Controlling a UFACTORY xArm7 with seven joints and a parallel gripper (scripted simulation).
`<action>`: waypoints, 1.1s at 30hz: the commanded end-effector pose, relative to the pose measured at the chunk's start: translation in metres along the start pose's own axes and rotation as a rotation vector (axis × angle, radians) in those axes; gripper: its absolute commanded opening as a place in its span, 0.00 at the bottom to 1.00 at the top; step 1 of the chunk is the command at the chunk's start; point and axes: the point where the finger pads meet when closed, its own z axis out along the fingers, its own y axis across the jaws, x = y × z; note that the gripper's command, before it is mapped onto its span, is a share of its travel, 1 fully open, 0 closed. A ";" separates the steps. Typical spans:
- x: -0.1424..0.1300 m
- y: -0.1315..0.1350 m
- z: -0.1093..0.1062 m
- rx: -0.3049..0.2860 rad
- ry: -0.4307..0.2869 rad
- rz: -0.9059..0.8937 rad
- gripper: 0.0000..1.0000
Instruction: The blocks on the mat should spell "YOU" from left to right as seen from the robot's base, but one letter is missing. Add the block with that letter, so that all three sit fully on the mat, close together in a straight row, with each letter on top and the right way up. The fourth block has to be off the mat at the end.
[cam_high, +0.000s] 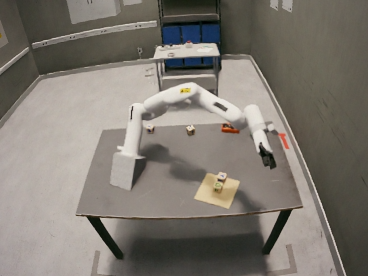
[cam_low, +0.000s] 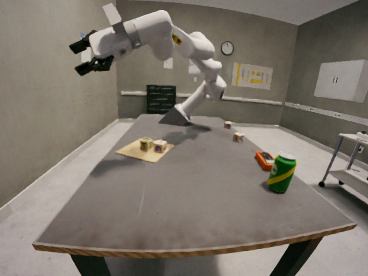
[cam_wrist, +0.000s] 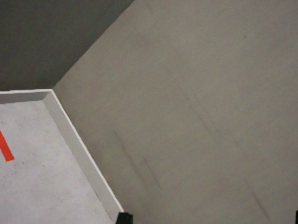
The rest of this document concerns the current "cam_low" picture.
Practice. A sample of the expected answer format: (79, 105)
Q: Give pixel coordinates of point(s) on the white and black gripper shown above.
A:
(104, 43)

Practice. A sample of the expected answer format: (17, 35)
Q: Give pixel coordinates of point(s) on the green drink can with yellow stripe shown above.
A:
(282, 171)

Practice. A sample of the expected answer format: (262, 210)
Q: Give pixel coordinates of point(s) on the tan square mat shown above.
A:
(133, 150)

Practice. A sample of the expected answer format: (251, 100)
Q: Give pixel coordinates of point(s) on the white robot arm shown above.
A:
(156, 30)

